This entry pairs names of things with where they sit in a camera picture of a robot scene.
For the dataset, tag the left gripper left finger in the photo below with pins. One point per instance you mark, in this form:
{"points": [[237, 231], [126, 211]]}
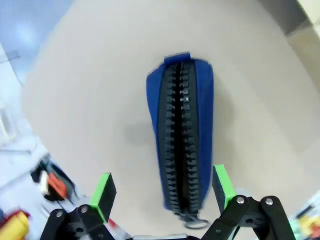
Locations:
{"points": [[102, 195]]}

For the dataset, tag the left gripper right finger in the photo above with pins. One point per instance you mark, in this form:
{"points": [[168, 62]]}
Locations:
{"points": [[225, 190]]}

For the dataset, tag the navy zippered pencil case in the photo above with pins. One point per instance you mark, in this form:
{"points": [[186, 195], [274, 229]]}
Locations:
{"points": [[202, 112]]}

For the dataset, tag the red and black blurry object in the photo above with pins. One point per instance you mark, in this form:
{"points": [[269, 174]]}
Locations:
{"points": [[56, 185]]}

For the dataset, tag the yellow and red blurry object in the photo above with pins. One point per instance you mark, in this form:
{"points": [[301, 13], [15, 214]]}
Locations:
{"points": [[17, 221]]}

